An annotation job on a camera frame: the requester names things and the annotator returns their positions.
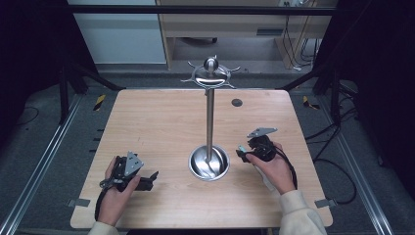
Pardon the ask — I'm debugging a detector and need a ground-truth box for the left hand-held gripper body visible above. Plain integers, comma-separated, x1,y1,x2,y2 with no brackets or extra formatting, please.
112,151,155,193

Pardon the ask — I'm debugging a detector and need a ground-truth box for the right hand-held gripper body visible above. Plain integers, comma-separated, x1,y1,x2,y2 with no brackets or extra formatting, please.
246,126,279,163

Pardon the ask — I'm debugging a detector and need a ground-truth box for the person's right hand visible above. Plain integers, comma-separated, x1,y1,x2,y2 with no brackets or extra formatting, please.
245,141,297,196

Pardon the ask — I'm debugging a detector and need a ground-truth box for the person's left hand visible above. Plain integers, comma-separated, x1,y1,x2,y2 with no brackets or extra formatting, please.
97,156,142,227

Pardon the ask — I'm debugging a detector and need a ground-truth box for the steel cup rack stand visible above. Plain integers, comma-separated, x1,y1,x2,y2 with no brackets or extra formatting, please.
180,54,242,182

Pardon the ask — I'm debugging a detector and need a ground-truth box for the black and yellow floor tape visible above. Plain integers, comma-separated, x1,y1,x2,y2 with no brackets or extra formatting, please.
301,95,321,111
93,94,107,112

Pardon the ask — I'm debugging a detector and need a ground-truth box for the black stand leg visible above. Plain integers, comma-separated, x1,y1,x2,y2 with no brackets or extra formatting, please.
58,60,126,125
275,63,342,125

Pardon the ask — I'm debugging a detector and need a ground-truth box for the white cabinet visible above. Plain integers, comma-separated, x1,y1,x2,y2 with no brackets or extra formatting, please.
67,0,167,66

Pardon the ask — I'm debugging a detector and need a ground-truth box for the right hand-held gripper cable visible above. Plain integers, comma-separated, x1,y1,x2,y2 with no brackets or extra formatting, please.
274,146,299,191

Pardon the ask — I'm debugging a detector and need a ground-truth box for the hand-held gripper cable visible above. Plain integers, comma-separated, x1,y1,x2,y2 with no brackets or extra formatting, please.
94,177,120,221
274,146,299,191

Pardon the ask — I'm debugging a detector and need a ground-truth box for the left hand-held gripper cable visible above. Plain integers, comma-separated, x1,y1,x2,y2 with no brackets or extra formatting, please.
94,177,120,221

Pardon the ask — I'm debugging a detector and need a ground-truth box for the grey table bracket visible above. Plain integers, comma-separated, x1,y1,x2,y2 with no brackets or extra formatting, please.
314,198,338,210
67,198,91,209

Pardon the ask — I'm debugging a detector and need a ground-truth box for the black floor cable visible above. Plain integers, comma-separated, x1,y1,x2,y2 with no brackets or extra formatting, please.
304,107,358,206

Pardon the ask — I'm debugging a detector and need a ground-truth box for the aluminium floor rail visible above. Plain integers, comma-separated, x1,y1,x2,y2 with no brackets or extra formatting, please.
317,96,395,235
0,94,83,235

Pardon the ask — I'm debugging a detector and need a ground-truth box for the black frame crossbar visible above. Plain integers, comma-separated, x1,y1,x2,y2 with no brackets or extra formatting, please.
67,4,339,17

